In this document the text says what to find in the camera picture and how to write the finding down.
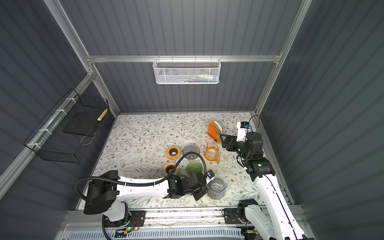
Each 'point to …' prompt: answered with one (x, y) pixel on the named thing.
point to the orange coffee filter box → (214, 130)
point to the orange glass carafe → (211, 153)
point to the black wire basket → (63, 135)
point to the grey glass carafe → (217, 189)
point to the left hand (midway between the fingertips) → (207, 187)
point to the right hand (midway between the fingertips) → (228, 137)
